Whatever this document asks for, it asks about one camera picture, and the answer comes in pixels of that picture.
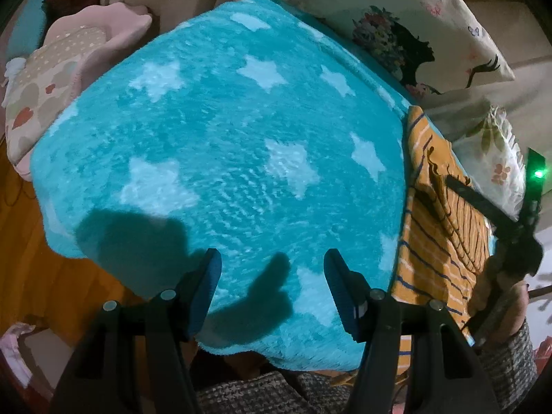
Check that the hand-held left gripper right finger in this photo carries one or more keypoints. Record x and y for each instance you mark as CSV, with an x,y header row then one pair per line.
x,y
340,293

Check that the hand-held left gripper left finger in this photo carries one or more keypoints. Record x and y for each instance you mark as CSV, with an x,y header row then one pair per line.
x,y
208,290

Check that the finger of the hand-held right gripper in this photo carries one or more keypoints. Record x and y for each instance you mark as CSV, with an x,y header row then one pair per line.
x,y
478,200

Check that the orange striped shirt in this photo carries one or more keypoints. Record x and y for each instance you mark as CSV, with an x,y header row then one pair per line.
x,y
435,241

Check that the person's right forearm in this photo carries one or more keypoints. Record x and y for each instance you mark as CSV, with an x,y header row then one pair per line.
x,y
509,371

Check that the person's right hand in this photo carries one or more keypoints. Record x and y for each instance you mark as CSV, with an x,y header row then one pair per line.
x,y
513,310

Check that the white floral frilled pillow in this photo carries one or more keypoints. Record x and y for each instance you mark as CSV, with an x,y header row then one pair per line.
x,y
496,155

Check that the person's houndstooth coat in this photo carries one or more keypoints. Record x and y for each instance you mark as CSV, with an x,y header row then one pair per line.
x,y
267,392

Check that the blue star-print blanket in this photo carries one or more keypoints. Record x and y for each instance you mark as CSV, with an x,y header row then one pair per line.
x,y
241,164

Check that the cream silhouette-print pillow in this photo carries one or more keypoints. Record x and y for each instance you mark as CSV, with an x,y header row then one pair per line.
x,y
431,30

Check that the beige heart-print cushion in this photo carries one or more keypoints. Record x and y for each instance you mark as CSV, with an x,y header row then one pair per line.
x,y
39,90

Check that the pink plush cushion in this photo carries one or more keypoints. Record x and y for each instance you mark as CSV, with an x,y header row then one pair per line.
x,y
116,26

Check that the teal pillow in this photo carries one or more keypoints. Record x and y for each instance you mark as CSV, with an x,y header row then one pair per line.
x,y
30,4

